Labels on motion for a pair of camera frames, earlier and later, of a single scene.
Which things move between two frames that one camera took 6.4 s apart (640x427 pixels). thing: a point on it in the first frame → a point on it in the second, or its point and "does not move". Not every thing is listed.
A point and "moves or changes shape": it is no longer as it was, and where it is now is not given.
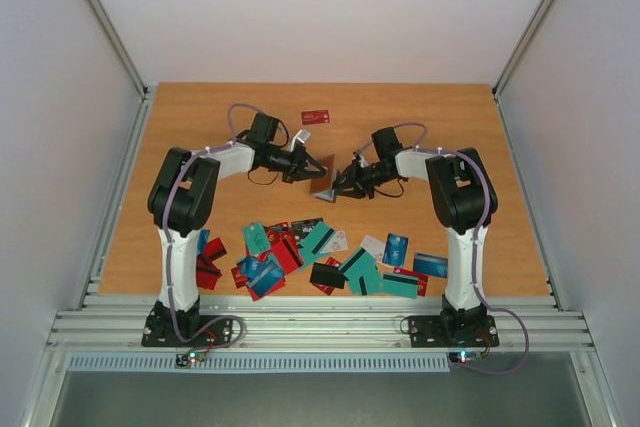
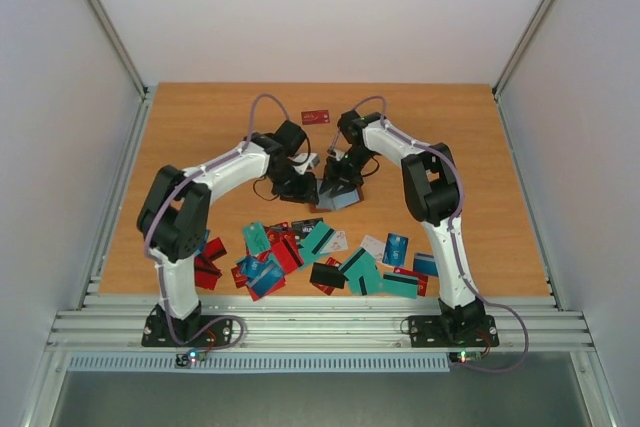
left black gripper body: x=287 y=164 → x=290 y=187
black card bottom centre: x=327 y=275 does not move
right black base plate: x=453 y=331 does not move
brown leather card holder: x=323 y=188 moves or changes shape
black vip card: x=302 y=228 does not move
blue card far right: x=431 y=265 does not move
